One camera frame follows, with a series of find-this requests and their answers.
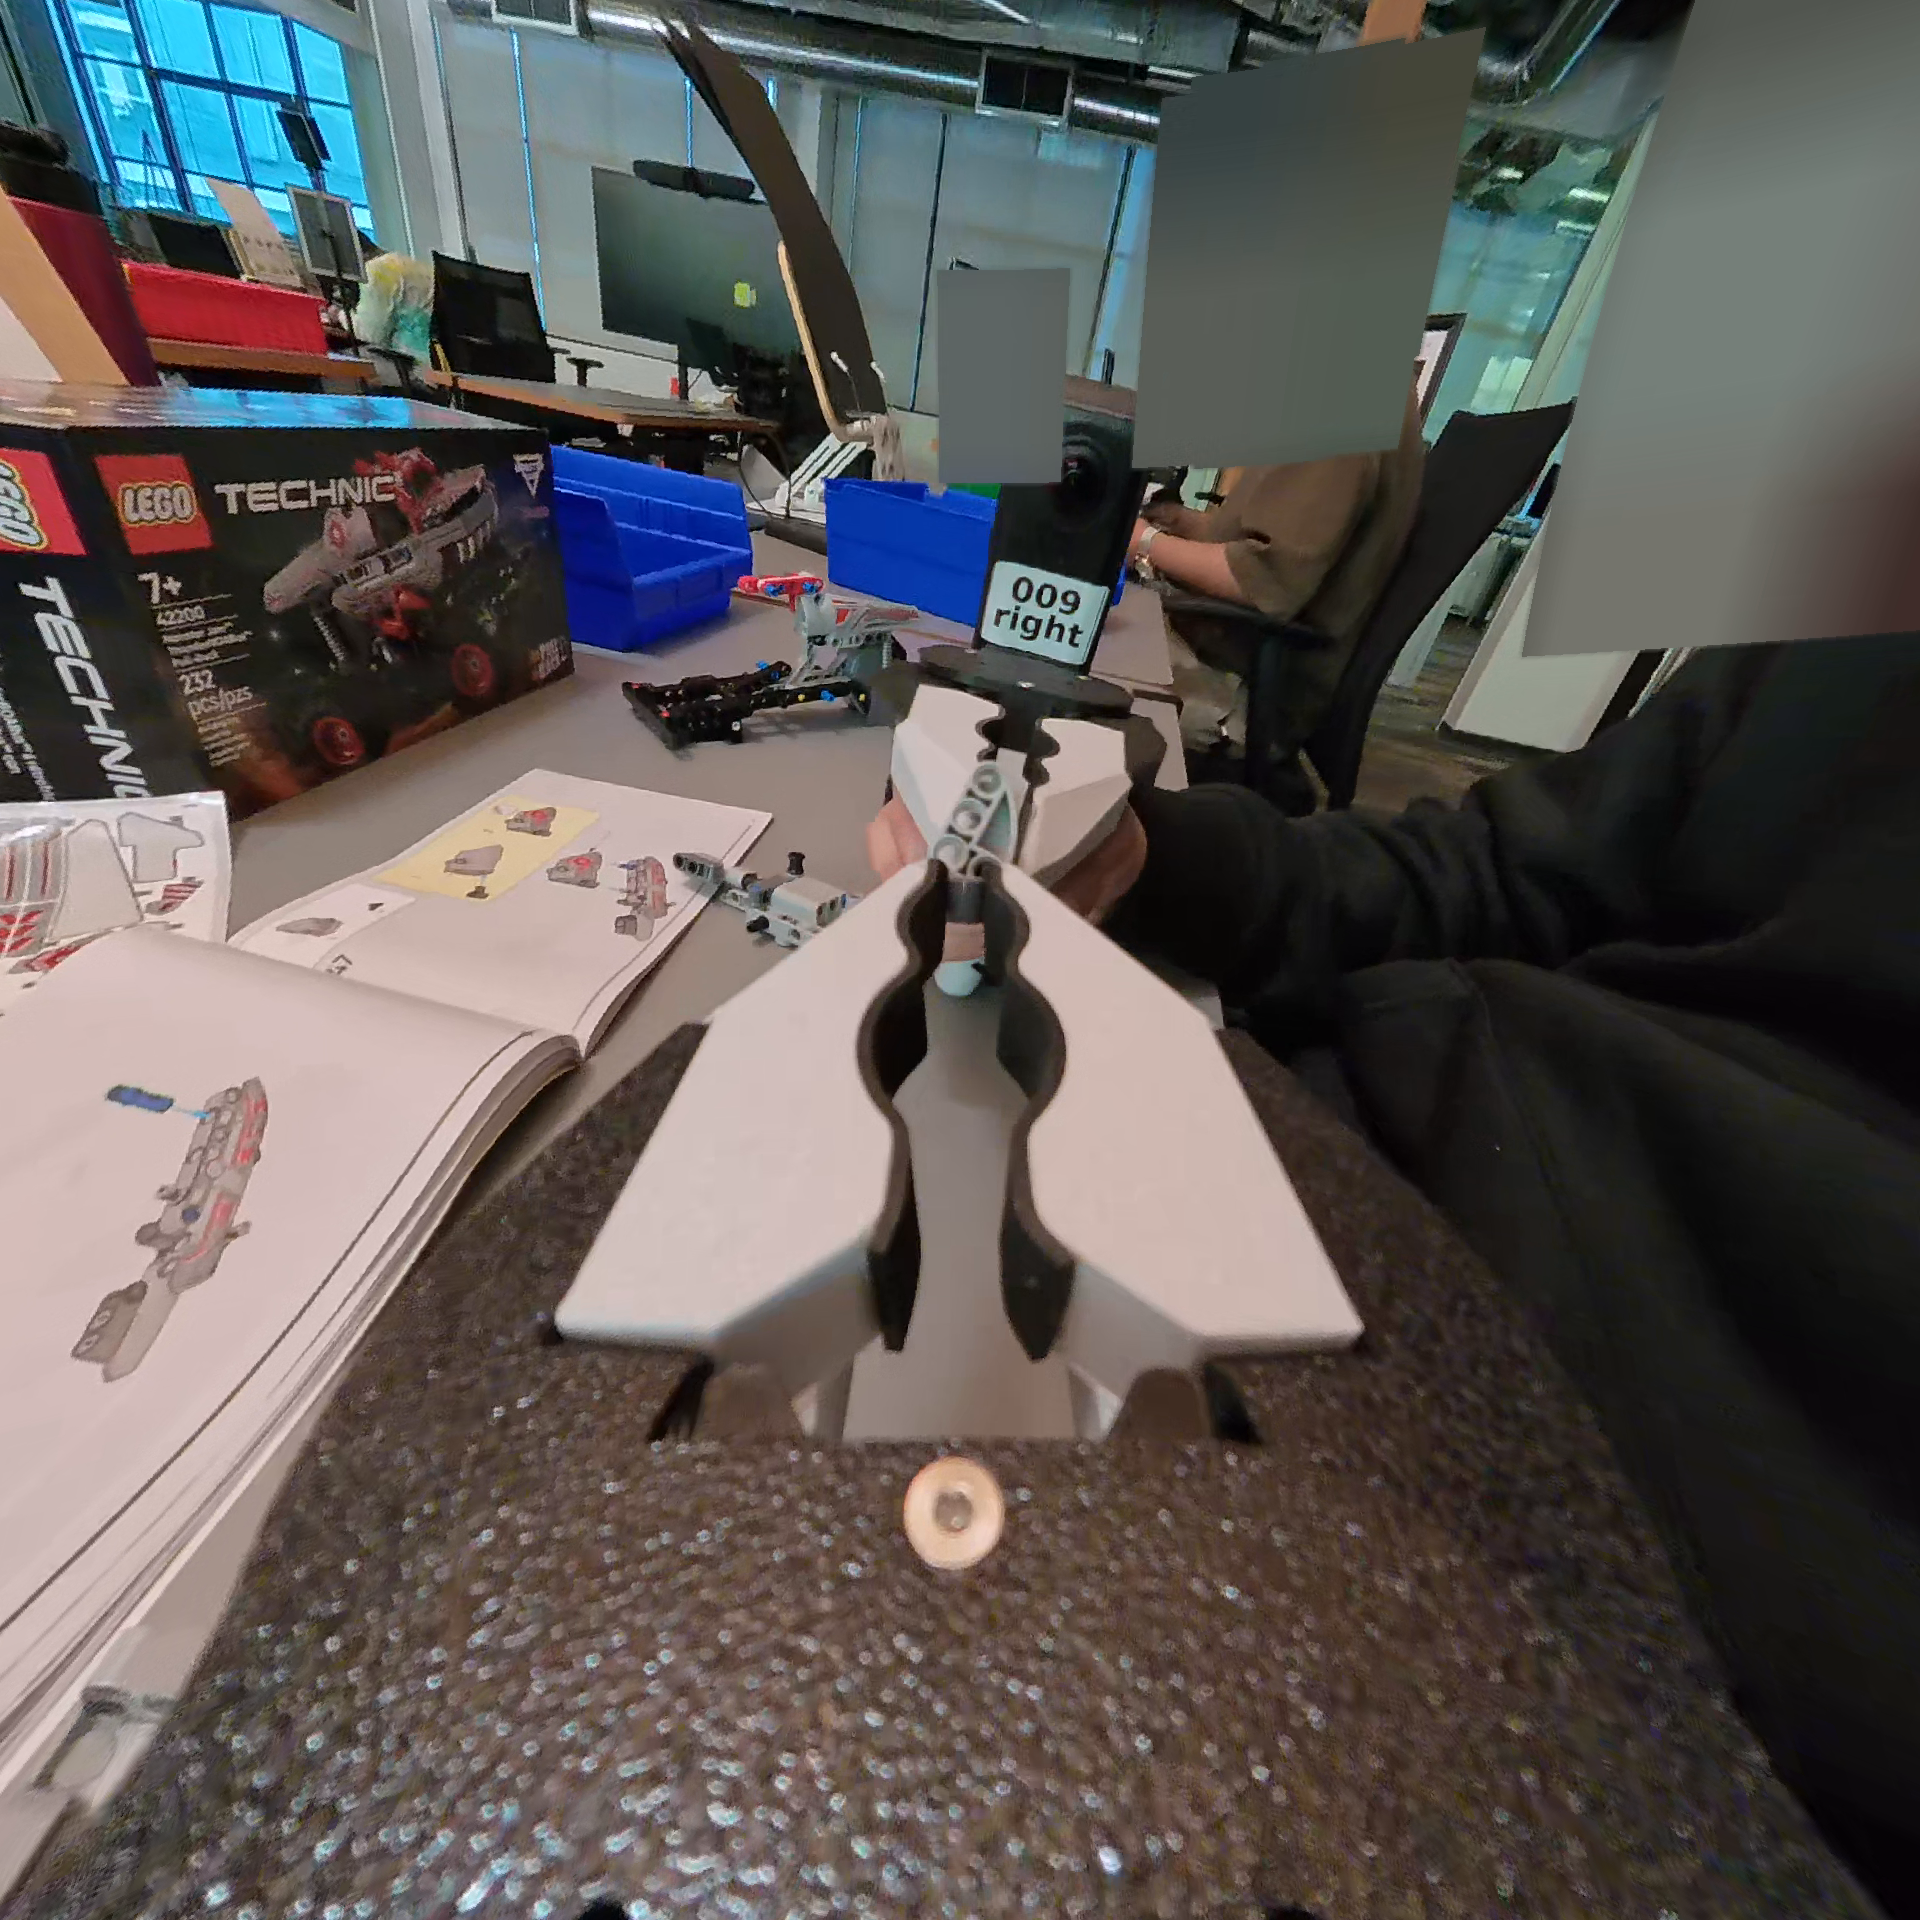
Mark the open instruction booklet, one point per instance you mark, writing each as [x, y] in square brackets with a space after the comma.
[225, 1200]

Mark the black toy brick set box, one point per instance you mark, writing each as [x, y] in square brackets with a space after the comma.
[300, 600]

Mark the red toy brick piece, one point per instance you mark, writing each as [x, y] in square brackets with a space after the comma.
[772, 586]

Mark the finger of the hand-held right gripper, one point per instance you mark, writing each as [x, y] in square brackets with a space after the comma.
[930, 756]
[1084, 802]

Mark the black toy brick chassis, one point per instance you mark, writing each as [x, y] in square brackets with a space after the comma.
[704, 701]

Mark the red plastic bin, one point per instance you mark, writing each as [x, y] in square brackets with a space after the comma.
[225, 307]

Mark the blue plastic storage bin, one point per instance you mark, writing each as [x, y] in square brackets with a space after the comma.
[907, 547]
[646, 555]

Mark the grey toy brick part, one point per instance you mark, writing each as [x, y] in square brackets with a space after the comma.
[987, 809]

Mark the black curved board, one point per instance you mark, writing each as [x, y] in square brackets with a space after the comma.
[796, 225]

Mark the grey desk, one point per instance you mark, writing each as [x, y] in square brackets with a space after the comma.
[586, 735]

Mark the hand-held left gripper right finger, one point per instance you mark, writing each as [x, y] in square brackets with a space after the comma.
[1185, 1170]

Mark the sticker sheet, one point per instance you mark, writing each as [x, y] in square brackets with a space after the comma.
[89, 885]

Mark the person's black sleeved right forearm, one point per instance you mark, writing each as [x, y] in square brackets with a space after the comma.
[1424, 868]

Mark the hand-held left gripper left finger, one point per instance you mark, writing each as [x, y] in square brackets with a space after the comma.
[751, 1170]

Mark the person's right hand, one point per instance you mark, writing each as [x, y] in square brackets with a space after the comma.
[1110, 877]

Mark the wooden desk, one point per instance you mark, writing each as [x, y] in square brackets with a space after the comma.
[599, 403]

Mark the small grey toy brick assembly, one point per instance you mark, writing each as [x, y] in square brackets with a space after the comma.
[780, 900]

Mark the black monitor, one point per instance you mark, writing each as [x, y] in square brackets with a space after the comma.
[675, 255]

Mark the black office chair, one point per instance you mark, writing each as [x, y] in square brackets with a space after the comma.
[487, 323]
[1454, 600]

